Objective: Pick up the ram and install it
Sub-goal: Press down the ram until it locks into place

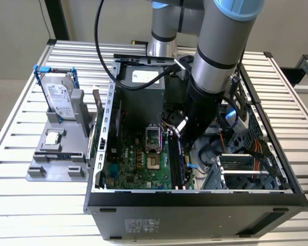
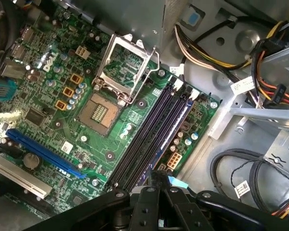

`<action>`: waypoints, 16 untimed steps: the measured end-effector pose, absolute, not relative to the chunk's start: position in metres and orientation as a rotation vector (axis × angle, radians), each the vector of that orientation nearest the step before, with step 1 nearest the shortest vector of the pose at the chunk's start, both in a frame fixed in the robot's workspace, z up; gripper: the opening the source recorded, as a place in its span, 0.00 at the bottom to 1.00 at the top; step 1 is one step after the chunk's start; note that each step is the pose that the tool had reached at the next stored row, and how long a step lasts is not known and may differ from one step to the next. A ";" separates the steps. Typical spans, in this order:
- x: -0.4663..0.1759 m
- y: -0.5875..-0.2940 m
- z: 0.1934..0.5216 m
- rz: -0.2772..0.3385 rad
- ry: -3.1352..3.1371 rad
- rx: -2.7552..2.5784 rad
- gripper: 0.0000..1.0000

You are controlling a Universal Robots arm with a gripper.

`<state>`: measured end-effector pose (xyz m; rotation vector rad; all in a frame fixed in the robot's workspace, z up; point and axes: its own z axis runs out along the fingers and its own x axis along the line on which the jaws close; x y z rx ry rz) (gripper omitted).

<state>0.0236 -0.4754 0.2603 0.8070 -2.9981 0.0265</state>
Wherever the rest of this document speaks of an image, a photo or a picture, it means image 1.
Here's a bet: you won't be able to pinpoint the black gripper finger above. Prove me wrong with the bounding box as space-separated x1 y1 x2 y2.
172 115 190 152

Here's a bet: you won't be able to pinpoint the blue RAM stick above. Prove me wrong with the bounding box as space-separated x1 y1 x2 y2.
176 138 189 186

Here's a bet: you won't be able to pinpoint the black RAM slot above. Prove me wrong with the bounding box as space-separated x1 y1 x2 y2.
175 143 183 190
167 131 175 190
169 135 179 190

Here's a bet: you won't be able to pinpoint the metal socket cover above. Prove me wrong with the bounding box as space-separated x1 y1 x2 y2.
145 124 162 153

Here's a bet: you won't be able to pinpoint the CPU socket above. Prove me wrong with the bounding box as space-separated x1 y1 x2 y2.
146 153 161 170

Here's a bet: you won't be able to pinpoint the grey power supply unit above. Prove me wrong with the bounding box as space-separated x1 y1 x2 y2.
117 65 166 129

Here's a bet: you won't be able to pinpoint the green motherboard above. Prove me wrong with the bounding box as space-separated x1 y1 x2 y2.
105 127 196 191

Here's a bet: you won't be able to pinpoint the perforated metal disk bay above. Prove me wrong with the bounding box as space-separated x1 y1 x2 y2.
202 153 280 190

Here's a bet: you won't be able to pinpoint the blue expansion slot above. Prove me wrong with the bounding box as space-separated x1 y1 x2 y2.
108 163 119 179

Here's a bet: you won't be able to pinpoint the green graphics card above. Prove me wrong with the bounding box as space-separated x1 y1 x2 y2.
86 86 106 165

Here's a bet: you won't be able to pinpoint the black open PC case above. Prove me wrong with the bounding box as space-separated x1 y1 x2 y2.
82 53 308 241

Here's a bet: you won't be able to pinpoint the grey parts rack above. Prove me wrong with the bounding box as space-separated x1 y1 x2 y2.
25 88 98 182

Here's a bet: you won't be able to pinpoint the hard disk in blue carrier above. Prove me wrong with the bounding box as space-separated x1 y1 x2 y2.
33 65 79 124

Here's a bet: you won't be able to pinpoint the silver CPU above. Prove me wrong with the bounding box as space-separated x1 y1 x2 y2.
45 132 61 146

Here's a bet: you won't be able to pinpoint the black looped cable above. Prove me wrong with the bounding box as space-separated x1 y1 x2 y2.
198 140 221 167

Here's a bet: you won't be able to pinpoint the thin orange wire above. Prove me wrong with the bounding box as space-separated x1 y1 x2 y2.
219 130 226 154

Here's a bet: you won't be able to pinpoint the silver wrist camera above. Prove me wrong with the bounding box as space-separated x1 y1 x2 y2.
230 119 249 134

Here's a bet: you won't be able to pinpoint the black camera bracket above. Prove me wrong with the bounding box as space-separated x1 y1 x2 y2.
220 97 248 121

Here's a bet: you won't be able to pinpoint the red yellow power wires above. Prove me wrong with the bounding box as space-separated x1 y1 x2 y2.
250 139 264 171

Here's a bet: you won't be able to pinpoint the black camera cable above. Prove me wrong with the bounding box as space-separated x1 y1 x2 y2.
94 0 182 90

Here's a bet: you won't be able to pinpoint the black metal post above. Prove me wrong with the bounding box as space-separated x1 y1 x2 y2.
44 0 70 41

